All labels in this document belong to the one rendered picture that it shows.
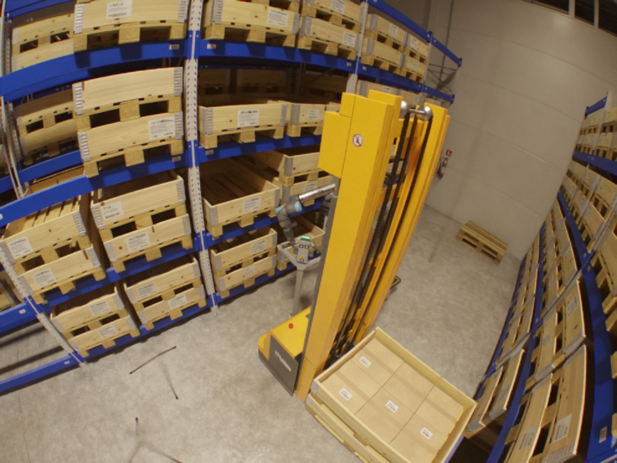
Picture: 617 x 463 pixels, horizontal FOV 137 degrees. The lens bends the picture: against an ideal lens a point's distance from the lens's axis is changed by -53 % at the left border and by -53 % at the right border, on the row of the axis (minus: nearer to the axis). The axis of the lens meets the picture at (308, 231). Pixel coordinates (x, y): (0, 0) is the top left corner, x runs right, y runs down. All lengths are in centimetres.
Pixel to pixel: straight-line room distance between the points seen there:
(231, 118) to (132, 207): 108
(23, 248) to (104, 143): 108
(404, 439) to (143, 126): 298
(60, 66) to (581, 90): 771
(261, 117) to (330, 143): 139
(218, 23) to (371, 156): 163
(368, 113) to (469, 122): 597
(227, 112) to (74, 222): 151
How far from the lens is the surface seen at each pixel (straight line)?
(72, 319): 287
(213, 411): 284
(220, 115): 219
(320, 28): 275
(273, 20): 242
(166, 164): 220
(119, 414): 317
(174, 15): 209
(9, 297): 454
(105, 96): 199
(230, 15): 223
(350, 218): 106
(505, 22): 723
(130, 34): 202
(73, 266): 245
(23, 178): 335
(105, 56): 207
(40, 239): 235
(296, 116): 261
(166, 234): 239
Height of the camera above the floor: 269
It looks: 34 degrees down
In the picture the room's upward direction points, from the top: 8 degrees clockwise
